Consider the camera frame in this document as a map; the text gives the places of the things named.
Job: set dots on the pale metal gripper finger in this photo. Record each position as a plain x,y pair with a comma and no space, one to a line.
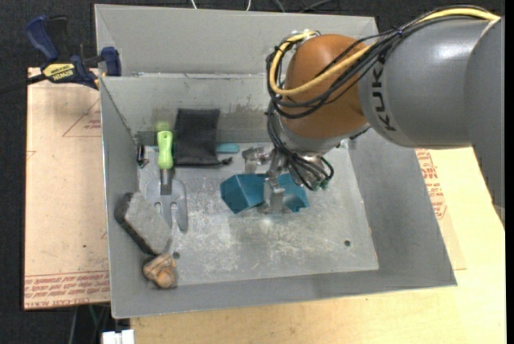
266,193
277,202

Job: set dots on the shiny grey metal piece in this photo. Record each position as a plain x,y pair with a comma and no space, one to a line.
254,158

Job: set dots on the teal angular box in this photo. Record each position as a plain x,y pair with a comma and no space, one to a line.
241,193

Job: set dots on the grey metal bin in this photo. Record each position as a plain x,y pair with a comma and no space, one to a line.
281,246

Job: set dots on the small teal flat piece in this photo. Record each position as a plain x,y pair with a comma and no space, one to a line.
229,148

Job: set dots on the dark grey cloth pouch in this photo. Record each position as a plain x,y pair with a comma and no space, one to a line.
197,137

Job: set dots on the brown cardboard board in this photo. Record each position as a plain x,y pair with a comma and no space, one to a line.
64,189

